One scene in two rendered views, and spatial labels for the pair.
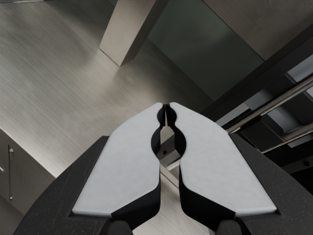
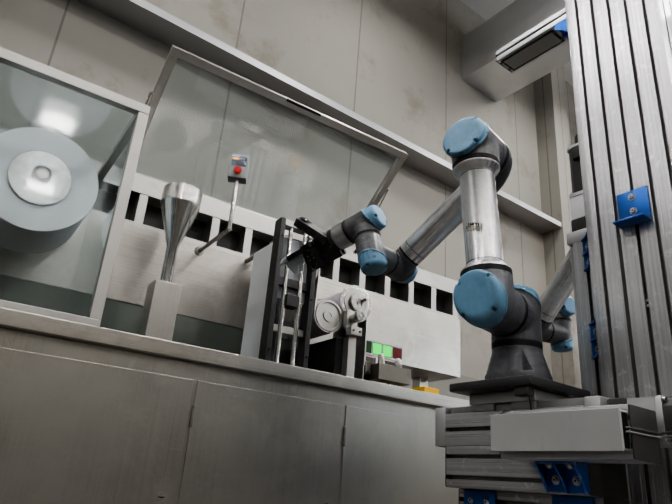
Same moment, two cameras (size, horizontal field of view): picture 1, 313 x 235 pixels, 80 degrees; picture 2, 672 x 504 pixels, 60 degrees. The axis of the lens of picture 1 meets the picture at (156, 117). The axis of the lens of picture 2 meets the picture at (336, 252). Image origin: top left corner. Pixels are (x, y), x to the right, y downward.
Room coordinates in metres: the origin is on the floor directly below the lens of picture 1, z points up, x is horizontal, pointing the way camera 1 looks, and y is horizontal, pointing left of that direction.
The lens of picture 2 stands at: (-1.44, 0.69, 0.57)
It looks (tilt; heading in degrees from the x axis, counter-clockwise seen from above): 22 degrees up; 330
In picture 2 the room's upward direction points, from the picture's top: 5 degrees clockwise
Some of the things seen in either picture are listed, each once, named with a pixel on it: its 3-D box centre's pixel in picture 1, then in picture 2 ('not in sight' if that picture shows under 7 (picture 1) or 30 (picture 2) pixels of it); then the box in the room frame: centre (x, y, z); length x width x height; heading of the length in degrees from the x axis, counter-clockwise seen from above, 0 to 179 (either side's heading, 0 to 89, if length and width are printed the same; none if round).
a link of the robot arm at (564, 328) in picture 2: not in sight; (558, 334); (-0.10, -1.00, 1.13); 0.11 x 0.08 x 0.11; 86
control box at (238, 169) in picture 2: not in sight; (238, 167); (0.43, 0.07, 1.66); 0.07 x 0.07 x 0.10; 66
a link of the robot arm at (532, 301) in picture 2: not in sight; (514, 316); (-0.49, -0.36, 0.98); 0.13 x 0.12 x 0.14; 108
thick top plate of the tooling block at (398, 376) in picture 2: not in sight; (364, 379); (0.60, -0.65, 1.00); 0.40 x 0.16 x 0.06; 3
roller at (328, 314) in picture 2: not in sight; (311, 321); (0.55, -0.36, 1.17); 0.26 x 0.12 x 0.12; 3
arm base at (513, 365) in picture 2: not in sight; (517, 365); (-0.48, -0.36, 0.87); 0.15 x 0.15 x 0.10
